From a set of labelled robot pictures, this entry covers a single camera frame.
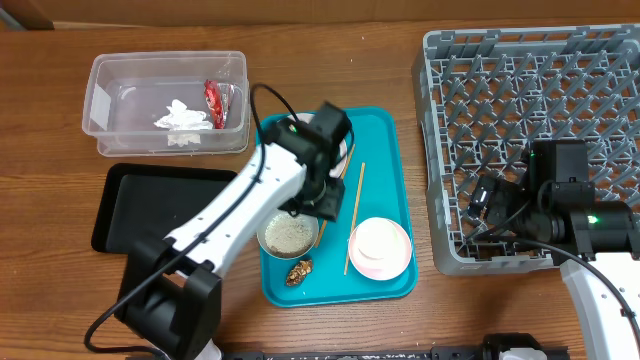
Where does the grey bowl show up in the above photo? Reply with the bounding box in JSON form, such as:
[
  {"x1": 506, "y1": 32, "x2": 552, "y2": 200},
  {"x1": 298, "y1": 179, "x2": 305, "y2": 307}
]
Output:
[{"x1": 256, "y1": 210, "x2": 319, "y2": 260}]

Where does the red snack wrapper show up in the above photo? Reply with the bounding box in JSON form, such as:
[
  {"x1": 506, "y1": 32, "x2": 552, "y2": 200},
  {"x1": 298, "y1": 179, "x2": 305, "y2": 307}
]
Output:
[{"x1": 204, "y1": 80, "x2": 235, "y2": 129}]

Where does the white napkin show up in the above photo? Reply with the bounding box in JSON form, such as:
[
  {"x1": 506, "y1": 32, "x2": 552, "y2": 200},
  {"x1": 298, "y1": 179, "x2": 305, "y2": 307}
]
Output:
[{"x1": 154, "y1": 99, "x2": 214, "y2": 147}]

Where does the cooked white rice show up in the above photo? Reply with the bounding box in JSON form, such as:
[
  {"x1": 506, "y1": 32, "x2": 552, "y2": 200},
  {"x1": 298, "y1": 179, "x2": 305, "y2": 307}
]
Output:
[{"x1": 264, "y1": 213, "x2": 315, "y2": 258}]

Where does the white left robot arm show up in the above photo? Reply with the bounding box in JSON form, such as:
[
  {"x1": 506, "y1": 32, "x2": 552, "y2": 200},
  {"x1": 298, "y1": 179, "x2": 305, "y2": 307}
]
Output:
[{"x1": 115, "y1": 103, "x2": 353, "y2": 359}]

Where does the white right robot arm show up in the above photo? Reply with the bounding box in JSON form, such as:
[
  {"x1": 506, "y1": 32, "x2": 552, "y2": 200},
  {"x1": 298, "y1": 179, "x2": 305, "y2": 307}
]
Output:
[{"x1": 468, "y1": 140, "x2": 639, "y2": 359}]

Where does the grey dishwasher rack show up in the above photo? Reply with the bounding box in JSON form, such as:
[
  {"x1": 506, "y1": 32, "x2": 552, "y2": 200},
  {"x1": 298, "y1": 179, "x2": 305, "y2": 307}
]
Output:
[{"x1": 413, "y1": 24, "x2": 639, "y2": 276}]

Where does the clear plastic waste bin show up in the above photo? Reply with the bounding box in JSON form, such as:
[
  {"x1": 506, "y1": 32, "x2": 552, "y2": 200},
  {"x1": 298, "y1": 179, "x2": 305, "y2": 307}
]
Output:
[{"x1": 82, "y1": 51, "x2": 250, "y2": 157}]

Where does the black waste tray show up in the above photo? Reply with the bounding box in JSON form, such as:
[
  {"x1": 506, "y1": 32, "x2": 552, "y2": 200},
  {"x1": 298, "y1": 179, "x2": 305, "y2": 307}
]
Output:
[{"x1": 91, "y1": 163, "x2": 236, "y2": 254}]

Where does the pink round plate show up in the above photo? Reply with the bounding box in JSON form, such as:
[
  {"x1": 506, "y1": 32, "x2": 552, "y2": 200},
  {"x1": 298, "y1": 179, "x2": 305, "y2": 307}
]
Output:
[{"x1": 277, "y1": 104, "x2": 353, "y2": 178}]

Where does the left wooden chopstick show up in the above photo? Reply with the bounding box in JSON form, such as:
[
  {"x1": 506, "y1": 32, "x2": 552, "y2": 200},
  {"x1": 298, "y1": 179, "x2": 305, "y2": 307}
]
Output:
[{"x1": 314, "y1": 145, "x2": 355, "y2": 248}]

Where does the wooden chopstick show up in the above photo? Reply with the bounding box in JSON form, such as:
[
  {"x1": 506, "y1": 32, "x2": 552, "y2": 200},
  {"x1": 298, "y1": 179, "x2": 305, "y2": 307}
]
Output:
[
  {"x1": 314, "y1": 145, "x2": 355, "y2": 248},
  {"x1": 343, "y1": 162, "x2": 366, "y2": 276}
]

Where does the right wooden chopstick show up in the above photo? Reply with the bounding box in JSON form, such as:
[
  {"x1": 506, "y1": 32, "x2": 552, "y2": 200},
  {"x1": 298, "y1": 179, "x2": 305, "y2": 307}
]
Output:
[{"x1": 343, "y1": 162, "x2": 366, "y2": 276}]

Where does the white paper cup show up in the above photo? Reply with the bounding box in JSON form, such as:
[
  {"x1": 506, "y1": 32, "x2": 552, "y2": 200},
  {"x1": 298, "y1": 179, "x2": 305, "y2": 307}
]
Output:
[{"x1": 354, "y1": 217, "x2": 401, "y2": 261}]

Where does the teal serving tray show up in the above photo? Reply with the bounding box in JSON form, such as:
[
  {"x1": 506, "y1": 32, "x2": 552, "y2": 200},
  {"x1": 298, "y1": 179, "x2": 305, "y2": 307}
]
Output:
[{"x1": 260, "y1": 107, "x2": 418, "y2": 307}]

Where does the brown food scrap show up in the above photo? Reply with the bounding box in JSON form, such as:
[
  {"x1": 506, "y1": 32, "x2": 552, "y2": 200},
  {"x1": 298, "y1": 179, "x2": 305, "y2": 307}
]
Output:
[{"x1": 285, "y1": 259, "x2": 313, "y2": 287}]

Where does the black mounting rail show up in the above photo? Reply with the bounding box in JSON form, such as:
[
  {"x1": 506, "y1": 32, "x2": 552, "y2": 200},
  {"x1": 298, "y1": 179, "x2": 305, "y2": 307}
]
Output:
[{"x1": 222, "y1": 333, "x2": 571, "y2": 360}]

